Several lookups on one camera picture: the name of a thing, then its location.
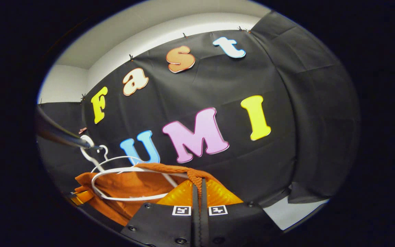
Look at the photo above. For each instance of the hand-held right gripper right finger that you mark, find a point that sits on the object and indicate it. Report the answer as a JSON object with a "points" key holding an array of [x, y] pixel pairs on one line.
{"points": [[242, 223]]}

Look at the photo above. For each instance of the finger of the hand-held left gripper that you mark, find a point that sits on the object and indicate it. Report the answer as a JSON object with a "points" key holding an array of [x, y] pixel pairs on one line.
{"points": [[81, 198]]}

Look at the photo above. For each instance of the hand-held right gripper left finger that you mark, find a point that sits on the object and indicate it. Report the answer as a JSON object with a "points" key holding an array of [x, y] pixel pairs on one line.
{"points": [[163, 223]]}

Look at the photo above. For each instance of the white plastic clothes hanger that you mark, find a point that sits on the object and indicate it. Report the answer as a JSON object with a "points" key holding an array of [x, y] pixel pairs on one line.
{"points": [[129, 198], [115, 159]]}

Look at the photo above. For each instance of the black clothes rack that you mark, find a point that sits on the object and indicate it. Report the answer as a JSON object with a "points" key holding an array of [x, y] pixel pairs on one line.
{"points": [[57, 133]]}

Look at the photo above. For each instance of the copper cloth clip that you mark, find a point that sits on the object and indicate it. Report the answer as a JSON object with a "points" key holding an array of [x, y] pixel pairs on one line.
{"points": [[82, 130]]}

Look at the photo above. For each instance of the black backdrop cloth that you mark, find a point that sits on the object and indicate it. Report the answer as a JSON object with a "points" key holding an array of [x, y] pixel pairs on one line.
{"points": [[286, 103]]}

